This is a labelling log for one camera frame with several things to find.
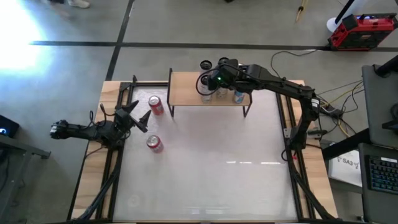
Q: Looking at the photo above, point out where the person's foot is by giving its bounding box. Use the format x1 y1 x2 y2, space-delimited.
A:
67 0 91 9

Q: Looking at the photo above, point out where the black power strip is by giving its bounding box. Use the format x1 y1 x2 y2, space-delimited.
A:
320 105 345 118

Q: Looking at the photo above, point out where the black aluminium table frame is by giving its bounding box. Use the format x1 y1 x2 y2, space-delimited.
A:
67 74 338 223

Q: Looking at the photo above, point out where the white paper sign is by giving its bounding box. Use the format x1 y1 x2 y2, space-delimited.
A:
328 149 363 187

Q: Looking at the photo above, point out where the black floor cable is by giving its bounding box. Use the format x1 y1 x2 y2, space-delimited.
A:
269 49 318 81

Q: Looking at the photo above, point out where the black keyboard with blue keys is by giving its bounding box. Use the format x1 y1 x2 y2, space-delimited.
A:
368 156 398 194

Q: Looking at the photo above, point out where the red black toolbox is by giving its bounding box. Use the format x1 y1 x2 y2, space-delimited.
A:
328 12 398 52

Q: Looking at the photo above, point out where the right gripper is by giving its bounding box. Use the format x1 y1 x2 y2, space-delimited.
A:
206 58 242 94

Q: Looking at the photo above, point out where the yellow floor cable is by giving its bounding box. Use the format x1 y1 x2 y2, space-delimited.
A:
317 81 364 138

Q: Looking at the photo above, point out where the blue silver Red Bull can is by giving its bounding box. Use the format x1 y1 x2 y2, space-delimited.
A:
233 90 246 105

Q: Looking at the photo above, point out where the thin yellow pole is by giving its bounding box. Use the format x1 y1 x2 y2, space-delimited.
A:
295 0 308 23

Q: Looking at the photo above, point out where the wooden shelf with black frame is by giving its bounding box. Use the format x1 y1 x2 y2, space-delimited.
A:
167 67 253 118

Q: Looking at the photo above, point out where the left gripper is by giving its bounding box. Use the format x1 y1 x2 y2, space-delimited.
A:
114 99 152 134

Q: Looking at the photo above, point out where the white round stand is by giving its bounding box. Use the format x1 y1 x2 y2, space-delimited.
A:
326 0 369 34

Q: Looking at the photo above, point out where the white Celsius Peach Vibe can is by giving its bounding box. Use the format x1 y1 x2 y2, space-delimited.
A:
198 74 214 104
199 59 214 75

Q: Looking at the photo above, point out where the grey desk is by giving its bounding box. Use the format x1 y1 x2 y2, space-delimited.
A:
357 63 398 224

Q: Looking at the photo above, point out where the red Fanta can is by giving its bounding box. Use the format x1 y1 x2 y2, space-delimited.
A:
146 134 165 154
147 95 165 116

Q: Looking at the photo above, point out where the black box with blue light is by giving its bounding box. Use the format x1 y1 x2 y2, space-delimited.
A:
0 114 20 139

